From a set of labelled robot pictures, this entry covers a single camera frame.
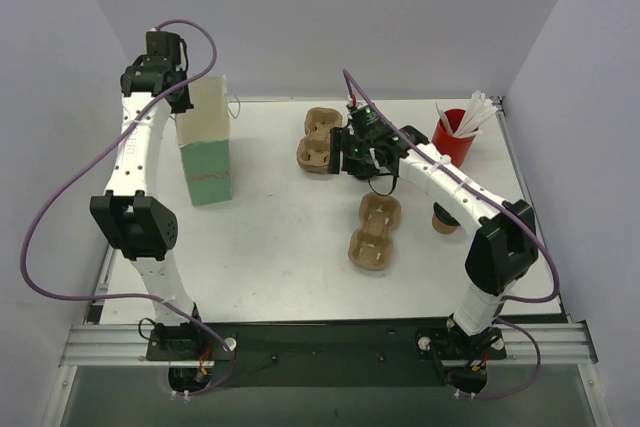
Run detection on brown cardboard cup carrier stack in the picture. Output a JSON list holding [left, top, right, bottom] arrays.
[[296, 107, 343, 174]]

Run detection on green paper takeout bag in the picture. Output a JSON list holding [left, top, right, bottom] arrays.
[[176, 76, 232, 206]]

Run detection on single brown cardboard cup carrier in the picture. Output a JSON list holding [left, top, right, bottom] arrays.
[[348, 192, 402, 271]]

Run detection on black coffee lid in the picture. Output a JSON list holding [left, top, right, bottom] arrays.
[[433, 202, 459, 227]]

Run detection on brown paper coffee cup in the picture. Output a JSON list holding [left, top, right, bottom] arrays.
[[432, 212, 460, 235]]

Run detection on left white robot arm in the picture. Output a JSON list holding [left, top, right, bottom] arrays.
[[90, 30, 205, 359]]

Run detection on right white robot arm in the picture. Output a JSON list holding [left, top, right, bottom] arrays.
[[329, 102, 538, 336]]

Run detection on red straw holder cup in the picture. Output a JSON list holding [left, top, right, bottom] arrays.
[[431, 109, 476, 167]]

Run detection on white wrapped straws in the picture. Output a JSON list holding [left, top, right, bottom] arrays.
[[435, 90, 498, 139]]

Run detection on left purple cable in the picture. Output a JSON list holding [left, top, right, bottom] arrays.
[[19, 19, 236, 396]]

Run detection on purple cable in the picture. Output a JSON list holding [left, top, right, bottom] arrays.
[[19, 19, 236, 396], [342, 69, 560, 401]]

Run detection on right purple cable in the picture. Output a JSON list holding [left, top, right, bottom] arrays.
[[342, 69, 560, 401]]

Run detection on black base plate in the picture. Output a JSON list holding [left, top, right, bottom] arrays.
[[144, 317, 506, 392]]

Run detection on aluminium front rail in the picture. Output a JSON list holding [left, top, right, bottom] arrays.
[[61, 319, 597, 367]]

